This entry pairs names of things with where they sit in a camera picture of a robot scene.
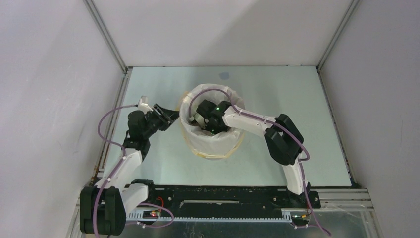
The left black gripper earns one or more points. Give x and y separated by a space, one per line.
169 116

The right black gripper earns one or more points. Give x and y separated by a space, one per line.
202 111

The translucent cream trash bag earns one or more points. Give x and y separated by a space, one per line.
203 142

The grey plastic trash bin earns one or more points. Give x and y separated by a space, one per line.
212 158

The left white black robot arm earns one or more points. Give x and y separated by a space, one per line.
104 206

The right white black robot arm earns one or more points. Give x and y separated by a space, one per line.
283 139

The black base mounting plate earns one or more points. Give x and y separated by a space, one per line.
230 202

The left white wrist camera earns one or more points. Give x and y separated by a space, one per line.
143 105

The left aluminium floor rail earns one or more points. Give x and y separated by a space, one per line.
100 164

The left aluminium frame post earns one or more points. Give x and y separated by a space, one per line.
101 26

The aluminium frame post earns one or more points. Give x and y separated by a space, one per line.
337 33
101 26

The right aluminium frame post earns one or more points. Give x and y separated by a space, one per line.
337 33

